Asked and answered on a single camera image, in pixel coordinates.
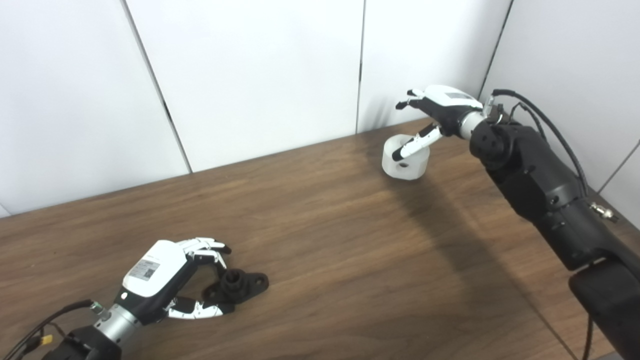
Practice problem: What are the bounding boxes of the black plastic holder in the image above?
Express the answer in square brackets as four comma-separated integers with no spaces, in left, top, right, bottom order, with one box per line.
[201,269,270,304]

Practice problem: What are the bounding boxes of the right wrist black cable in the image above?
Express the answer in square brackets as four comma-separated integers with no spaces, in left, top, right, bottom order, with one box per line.
[482,88,620,360]

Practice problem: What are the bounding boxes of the thin wires with yellow connector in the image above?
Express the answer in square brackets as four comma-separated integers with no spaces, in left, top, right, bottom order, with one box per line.
[15,322,68,360]

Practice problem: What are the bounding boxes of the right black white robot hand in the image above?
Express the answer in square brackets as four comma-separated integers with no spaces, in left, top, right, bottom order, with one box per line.
[392,85,486,162]

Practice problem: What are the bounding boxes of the round white plastic piece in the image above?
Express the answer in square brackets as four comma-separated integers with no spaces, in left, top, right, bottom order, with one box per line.
[381,134,431,181]

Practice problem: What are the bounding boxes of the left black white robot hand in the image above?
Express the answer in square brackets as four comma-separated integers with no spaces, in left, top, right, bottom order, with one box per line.
[114,237,236,326]

